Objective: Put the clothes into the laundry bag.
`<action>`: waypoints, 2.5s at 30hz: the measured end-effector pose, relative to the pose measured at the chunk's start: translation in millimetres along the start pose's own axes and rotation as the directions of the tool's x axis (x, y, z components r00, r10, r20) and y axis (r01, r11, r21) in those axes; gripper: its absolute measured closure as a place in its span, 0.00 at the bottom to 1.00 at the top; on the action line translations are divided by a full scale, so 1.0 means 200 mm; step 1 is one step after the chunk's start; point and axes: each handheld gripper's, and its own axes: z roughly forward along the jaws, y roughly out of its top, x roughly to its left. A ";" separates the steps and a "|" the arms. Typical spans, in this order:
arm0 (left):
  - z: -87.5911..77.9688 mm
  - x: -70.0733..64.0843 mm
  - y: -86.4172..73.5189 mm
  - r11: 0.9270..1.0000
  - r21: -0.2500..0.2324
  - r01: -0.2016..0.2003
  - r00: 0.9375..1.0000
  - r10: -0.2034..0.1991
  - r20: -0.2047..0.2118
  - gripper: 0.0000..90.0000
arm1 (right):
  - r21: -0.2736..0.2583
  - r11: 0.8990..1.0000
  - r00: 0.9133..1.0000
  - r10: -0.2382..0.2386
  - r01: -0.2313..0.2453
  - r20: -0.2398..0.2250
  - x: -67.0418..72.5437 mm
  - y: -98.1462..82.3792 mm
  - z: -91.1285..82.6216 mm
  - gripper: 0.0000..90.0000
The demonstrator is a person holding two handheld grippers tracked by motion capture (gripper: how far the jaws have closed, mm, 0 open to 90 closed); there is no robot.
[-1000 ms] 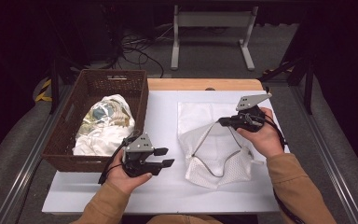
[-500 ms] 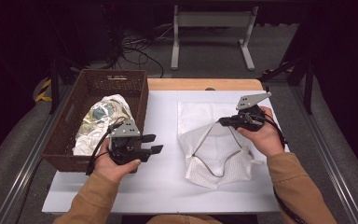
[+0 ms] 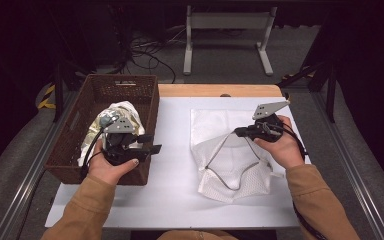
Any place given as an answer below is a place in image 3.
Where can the black metal stand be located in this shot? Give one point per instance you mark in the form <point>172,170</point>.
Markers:
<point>59,93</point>
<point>331,93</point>

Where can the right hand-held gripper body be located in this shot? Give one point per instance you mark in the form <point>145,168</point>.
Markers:
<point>266,128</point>

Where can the white patterned garment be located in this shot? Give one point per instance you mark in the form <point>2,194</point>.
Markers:
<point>126,110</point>

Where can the white metal stand frame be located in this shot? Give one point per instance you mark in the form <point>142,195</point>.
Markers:
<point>230,20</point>

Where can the person's right hand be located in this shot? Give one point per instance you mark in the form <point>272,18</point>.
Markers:
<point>286,150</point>

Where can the person's tan clothing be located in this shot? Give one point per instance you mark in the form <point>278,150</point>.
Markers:
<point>196,235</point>

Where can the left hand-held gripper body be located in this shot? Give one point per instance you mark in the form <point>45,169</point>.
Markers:
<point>120,146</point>

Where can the yellow black hazard tape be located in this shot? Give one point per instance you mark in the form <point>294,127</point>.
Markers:
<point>296,74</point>
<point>48,92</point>

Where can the person's left hand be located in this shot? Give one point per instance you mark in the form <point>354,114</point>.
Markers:
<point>110,171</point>

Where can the brown wicker basket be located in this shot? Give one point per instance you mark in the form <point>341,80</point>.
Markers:
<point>113,90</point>

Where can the white table board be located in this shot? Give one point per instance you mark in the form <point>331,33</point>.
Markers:
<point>173,173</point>

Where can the aluminium rail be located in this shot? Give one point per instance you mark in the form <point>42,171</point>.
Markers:
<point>363,193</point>
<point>30,173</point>

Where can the white mesh laundry bag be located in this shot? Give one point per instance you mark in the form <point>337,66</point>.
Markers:
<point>213,123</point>

